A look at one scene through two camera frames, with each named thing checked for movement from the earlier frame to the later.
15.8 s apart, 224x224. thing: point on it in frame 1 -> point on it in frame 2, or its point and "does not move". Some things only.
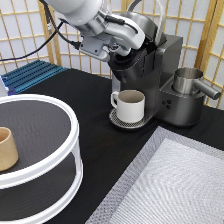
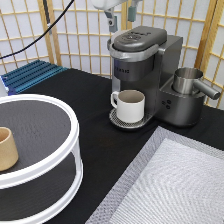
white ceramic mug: (129, 104) does not move
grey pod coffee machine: (149, 68) does not move
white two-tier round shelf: (49, 171) does not move
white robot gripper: (126, 34) -> (108, 6)
